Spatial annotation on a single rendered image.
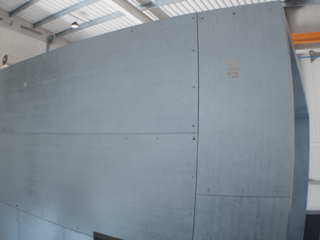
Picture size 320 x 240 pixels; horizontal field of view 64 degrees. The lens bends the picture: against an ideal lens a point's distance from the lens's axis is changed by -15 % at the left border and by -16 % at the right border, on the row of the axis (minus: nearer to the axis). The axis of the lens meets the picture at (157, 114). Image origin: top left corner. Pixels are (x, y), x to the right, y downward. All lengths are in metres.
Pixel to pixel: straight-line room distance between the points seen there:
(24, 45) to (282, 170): 12.47
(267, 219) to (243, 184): 0.17
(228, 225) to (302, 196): 3.49
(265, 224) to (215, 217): 0.22
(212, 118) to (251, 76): 0.23
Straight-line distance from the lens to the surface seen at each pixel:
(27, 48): 13.10
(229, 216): 1.19
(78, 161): 1.62
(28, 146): 2.03
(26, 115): 2.08
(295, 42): 9.69
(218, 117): 1.19
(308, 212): 5.65
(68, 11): 11.79
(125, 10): 10.28
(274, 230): 1.16
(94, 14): 12.16
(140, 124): 1.36
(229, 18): 1.30
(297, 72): 2.03
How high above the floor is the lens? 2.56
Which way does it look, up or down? 7 degrees up
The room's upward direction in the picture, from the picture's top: 2 degrees clockwise
